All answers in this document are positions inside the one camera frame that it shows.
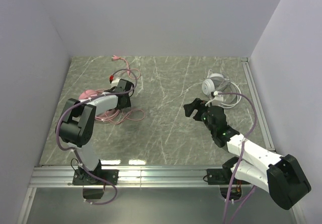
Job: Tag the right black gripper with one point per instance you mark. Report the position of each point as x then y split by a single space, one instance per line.
199 110

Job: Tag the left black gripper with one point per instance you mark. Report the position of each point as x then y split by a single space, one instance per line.
127 101

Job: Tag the pink headset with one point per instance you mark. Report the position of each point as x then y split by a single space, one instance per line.
105 100

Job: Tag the white headset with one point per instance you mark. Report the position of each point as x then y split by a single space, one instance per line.
221 83

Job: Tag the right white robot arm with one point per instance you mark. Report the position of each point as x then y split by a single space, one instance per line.
281 176

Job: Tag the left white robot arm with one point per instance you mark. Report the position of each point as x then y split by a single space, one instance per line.
75 126

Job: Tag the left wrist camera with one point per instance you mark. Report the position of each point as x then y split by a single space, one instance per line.
114 81

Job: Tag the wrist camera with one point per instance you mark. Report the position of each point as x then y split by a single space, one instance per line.
216 99
114 81

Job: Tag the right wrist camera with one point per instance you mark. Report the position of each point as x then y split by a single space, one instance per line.
216 99

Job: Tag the right side aluminium rail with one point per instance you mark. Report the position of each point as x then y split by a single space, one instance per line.
258 106

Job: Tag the aluminium rail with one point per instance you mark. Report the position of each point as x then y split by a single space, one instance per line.
131 176
258 106

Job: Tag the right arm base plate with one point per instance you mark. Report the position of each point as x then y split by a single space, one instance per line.
217 176

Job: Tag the front aluminium rail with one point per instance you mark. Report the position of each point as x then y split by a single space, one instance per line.
131 176

